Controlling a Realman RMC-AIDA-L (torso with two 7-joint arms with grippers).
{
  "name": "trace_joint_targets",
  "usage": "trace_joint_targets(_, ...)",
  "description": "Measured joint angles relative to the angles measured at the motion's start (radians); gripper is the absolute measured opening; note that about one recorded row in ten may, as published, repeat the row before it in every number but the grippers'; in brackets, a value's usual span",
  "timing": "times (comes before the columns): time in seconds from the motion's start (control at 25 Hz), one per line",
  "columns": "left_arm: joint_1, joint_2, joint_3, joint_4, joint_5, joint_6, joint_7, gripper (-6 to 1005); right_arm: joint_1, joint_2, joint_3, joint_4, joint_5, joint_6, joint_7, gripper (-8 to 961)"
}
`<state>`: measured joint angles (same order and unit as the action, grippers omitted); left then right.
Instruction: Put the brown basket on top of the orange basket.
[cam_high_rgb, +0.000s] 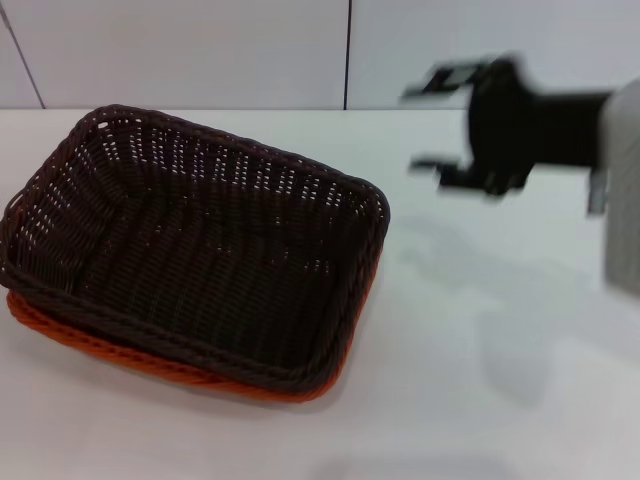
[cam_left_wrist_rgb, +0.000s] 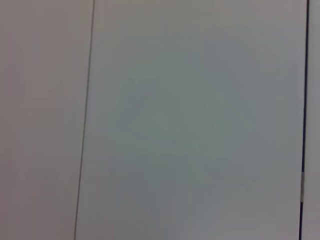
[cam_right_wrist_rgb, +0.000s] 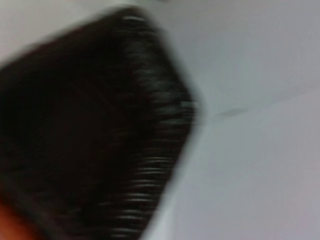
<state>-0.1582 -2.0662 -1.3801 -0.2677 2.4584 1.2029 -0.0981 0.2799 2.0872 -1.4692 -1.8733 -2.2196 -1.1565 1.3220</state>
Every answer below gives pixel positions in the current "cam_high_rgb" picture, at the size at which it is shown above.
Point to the dark brown woven plastic basket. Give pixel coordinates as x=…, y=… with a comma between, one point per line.
x=200, y=260

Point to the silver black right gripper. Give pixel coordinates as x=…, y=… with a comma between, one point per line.
x=550, y=130

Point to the orange woven plastic basket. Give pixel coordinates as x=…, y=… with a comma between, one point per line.
x=35, y=312

